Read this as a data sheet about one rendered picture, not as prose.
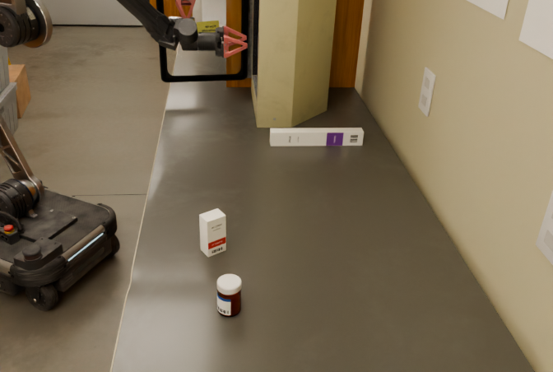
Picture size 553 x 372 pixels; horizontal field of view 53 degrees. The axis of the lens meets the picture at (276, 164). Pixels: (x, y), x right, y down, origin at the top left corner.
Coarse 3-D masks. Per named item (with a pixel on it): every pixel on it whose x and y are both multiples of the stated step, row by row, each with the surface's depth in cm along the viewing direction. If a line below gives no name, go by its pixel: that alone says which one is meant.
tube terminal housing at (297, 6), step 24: (264, 0) 155; (288, 0) 156; (312, 0) 161; (336, 0) 171; (264, 24) 159; (288, 24) 159; (312, 24) 165; (264, 48) 162; (288, 48) 163; (312, 48) 169; (264, 72) 165; (288, 72) 166; (312, 72) 174; (264, 96) 169; (288, 96) 170; (312, 96) 179; (264, 120) 173; (288, 120) 174
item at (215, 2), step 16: (176, 0) 180; (192, 0) 181; (208, 0) 182; (224, 0) 183; (240, 0) 184; (176, 16) 183; (192, 16) 184; (208, 16) 185; (224, 16) 186; (240, 16) 187; (240, 32) 190; (176, 48) 188; (176, 64) 190; (192, 64) 191; (208, 64) 193; (224, 64) 194; (240, 64) 195
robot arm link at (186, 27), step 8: (176, 24) 164; (184, 24) 164; (192, 24) 165; (176, 32) 166; (184, 32) 164; (192, 32) 164; (160, 40) 171; (176, 40) 172; (184, 40) 167; (192, 40) 168; (168, 48) 174
